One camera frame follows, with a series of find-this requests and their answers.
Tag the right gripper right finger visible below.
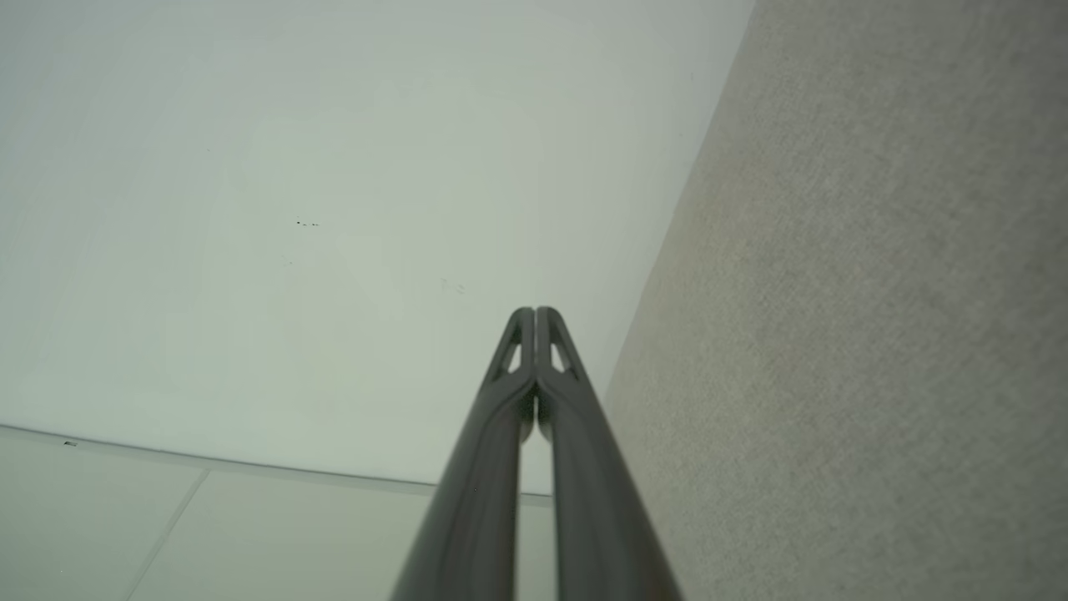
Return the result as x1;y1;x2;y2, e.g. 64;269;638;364
534;306;685;601

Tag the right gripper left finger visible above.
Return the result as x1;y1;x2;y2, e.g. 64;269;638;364
390;307;537;601

